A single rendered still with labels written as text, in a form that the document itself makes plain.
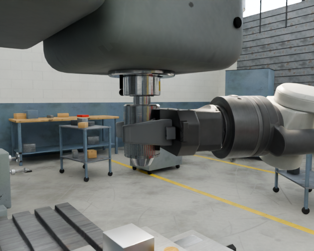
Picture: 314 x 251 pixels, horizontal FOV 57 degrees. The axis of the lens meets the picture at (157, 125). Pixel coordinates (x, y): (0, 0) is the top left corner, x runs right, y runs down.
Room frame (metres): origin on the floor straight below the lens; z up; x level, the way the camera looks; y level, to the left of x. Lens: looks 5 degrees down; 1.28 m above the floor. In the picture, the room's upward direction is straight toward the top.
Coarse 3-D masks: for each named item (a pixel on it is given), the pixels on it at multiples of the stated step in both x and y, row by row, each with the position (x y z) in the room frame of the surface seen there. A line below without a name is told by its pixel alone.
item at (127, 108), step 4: (128, 104) 0.37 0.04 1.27; (132, 104) 0.37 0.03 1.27; (152, 104) 0.37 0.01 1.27; (156, 104) 0.37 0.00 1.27; (124, 108) 0.37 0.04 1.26; (128, 108) 0.36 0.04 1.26; (132, 108) 0.35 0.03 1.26; (136, 108) 0.35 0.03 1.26; (140, 108) 0.35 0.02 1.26; (144, 108) 0.35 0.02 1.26; (148, 108) 0.35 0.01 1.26; (152, 108) 0.36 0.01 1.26; (156, 108) 0.36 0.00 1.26; (128, 112) 0.36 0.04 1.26; (132, 112) 0.35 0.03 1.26; (136, 112) 0.35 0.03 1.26; (140, 112) 0.35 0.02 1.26; (144, 112) 0.35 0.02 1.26; (148, 112) 0.35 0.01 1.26; (152, 112) 0.36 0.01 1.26; (156, 112) 0.36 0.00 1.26
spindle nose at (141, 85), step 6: (126, 78) 0.36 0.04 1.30; (132, 78) 0.35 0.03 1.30; (138, 78) 0.35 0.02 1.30; (144, 78) 0.35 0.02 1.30; (150, 78) 0.35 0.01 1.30; (156, 78) 0.36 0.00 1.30; (126, 84) 0.36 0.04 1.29; (132, 84) 0.35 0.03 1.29; (138, 84) 0.35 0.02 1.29; (144, 84) 0.35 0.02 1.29; (150, 84) 0.35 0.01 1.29; (156, 84) 0.36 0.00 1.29; (126, 90) 0.36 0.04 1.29; (132, 90) 0.35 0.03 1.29; (138, 90) 0.35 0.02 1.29; (144, 90) 0.35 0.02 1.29; (150, 90) 0.35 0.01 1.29; (156, 90) 0.36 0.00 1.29
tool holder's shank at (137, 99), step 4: (132, 96) 0.36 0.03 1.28; (136, 96) 0.36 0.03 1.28; (140, 96) 0.36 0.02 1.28; (144, 96) 0.36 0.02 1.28; (148, 96) 0.36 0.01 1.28; (152, 96) 0.37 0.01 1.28; (136, 100) 0.37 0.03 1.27; (140, 100) 0.36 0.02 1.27; (144, 100) 0.36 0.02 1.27; (148, 100) 0.37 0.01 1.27; (136, 104) 0.37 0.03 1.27; (140, 104) 0.36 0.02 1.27; (144, 104) 0.37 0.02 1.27; (148, 104) 0.37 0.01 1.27
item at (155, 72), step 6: (108, 72) 0.36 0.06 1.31; (114, 72) 0.35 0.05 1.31; (120, 72) 0.34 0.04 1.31; (126, 72) 0.34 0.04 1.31; (132, 72) 0.33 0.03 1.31; (138, 72) 0.33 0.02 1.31; (144, 72) 0.33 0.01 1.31; (150, 72) 0.33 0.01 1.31; (156, 72) 0.34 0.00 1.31; (162, 72) 0.34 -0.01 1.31; (168, 72) 0.35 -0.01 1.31; (174, 72) 0.36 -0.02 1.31; (162, 78) 0.40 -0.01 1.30
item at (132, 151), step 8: (128, 120) 0.36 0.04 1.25; (136, 120) 0.35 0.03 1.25; (144, 120) 0.35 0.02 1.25; (152, 120) 0.36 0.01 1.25; (128, 144) 0.36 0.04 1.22; (136, 144) 0.35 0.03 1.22; (144, 144) 0.35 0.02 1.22; (128, 152) 0.36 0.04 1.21; (136, 152) 0.35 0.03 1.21; (144, 152) 0.35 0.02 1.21; (152, 152) 0.36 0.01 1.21
